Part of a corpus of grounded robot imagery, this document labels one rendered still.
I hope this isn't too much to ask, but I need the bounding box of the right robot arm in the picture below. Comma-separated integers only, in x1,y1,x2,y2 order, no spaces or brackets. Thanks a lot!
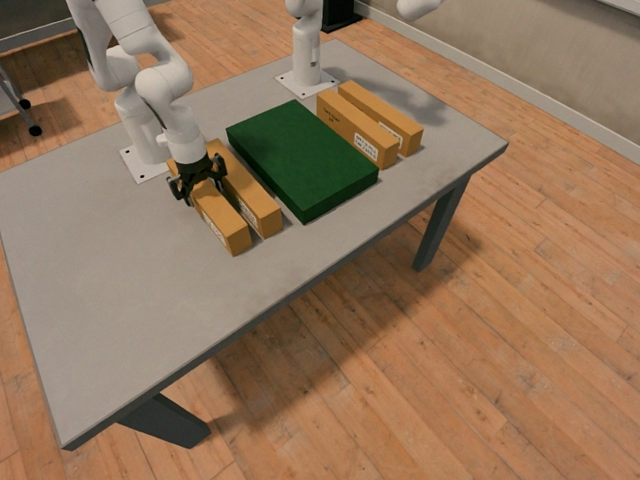
66,0,207,165

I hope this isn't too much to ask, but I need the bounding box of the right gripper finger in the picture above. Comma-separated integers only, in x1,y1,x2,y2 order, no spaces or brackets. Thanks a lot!
202,152,228,191
166,174,197,208

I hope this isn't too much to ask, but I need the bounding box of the tan cardboard carton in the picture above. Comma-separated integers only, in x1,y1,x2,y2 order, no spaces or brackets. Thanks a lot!
205,138,283,239
166,158,253,257
338,80,424,157
317,89,400,170

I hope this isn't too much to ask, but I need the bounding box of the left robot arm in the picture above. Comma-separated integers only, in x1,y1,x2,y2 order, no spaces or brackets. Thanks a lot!
285,0,444,87

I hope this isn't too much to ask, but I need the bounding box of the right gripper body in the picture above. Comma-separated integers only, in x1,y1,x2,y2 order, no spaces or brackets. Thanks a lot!
174,151,213,185

